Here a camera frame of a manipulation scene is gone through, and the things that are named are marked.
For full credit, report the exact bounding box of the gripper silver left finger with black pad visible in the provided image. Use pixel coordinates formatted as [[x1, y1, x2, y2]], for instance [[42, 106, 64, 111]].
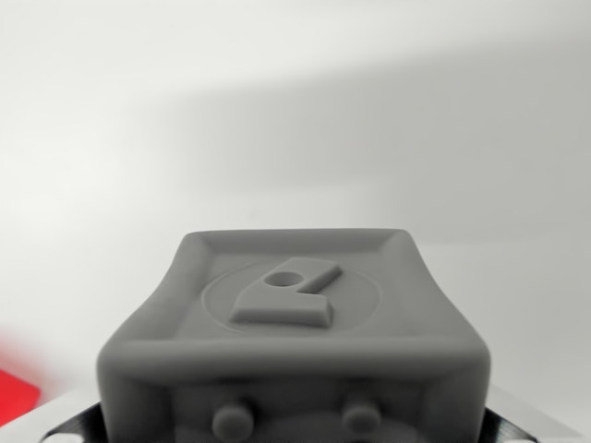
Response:
[[8, 388, 103, 443]]

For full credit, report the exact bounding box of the red studded cube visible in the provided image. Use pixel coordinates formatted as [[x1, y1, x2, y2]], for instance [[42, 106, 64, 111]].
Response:
[[0, 366, 42, 425]]

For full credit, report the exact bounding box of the grey studded cube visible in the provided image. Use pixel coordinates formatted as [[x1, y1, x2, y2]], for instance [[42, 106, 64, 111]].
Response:
[[95, 227, 491, 443]]

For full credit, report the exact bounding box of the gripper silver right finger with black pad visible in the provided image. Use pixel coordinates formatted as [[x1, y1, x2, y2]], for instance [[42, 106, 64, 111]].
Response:
[[483, 376, 584, 443]]

